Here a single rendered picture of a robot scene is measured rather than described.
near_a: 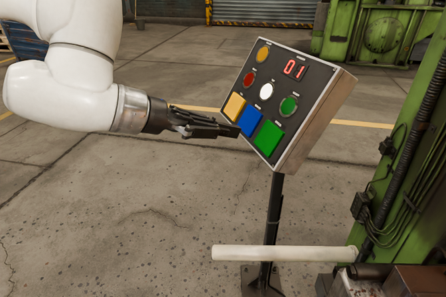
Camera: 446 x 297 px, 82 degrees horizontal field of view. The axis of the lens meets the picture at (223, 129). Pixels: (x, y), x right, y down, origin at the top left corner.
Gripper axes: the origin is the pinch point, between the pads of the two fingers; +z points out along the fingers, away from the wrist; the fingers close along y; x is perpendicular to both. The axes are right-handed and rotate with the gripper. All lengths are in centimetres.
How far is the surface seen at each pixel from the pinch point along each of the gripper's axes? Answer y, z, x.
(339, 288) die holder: 33.8, 12.7, -12.5
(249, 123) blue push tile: -6.5, 11.0, 0.7
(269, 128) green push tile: 1.3, 11.2, 3.3
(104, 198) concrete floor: -107, 3, -112
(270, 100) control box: -4.2, 12.5, 9.3
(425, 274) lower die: 40.6, 15.8, -0.8
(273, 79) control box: -7.4, 12.9, 14.3
